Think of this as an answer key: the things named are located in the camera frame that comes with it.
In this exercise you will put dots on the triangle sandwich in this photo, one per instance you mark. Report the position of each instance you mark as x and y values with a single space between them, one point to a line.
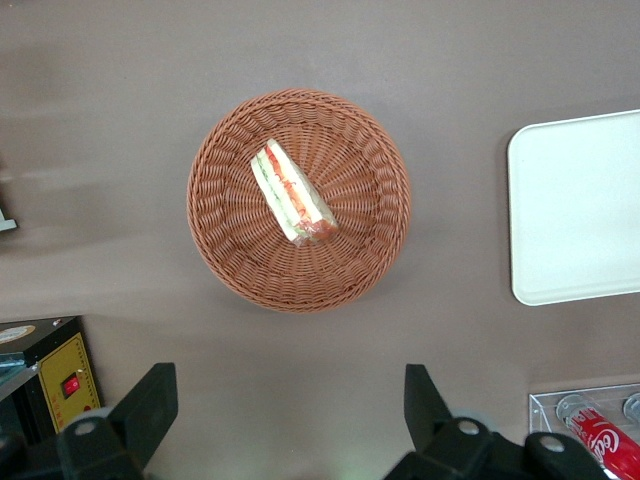
292 192

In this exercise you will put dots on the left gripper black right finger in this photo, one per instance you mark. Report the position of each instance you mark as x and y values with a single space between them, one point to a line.
425 410

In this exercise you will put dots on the cream rectangular tray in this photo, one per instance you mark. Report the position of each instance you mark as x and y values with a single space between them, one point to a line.
575 210

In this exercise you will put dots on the black appliance with yellow panel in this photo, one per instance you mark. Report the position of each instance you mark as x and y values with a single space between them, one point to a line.
65 370

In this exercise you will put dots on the clear acrylic bottle rack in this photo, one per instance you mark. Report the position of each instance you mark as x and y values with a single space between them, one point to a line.
542 412

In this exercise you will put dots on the round brown wicker basket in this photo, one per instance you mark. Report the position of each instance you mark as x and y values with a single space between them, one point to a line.
350 250

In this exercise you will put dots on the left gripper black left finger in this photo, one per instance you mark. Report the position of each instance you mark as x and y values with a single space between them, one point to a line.
142 410

